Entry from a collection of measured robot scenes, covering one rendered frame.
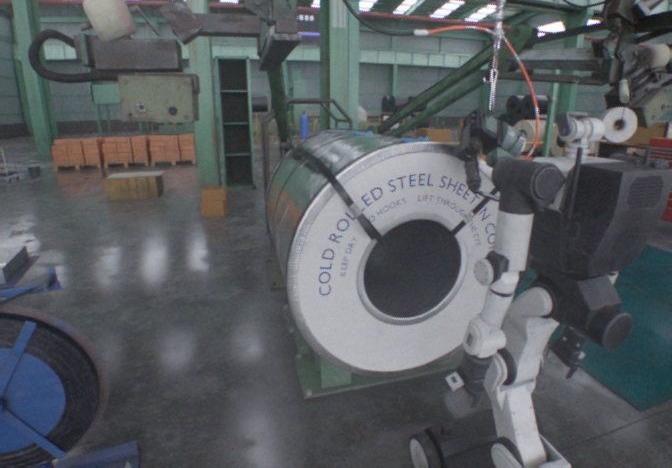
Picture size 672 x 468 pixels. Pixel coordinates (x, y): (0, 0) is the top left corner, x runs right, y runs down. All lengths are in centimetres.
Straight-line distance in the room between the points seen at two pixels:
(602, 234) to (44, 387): 168
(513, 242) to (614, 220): 23
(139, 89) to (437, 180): 119
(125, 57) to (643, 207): 136
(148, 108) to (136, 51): 15
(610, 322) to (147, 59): 139
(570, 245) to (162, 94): 115
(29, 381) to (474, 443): 164
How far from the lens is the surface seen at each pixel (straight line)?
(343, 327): 174
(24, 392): 154
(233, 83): 779
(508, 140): 162
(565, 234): 111
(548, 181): 98
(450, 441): 175
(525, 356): 144
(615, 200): 102
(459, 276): 188
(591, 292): 119
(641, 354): 311
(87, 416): 159
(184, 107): 107
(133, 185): 737
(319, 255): 154
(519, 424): 159
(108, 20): 112
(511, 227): 102
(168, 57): 112
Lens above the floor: 148
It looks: 16 degrees down
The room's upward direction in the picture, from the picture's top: straight up
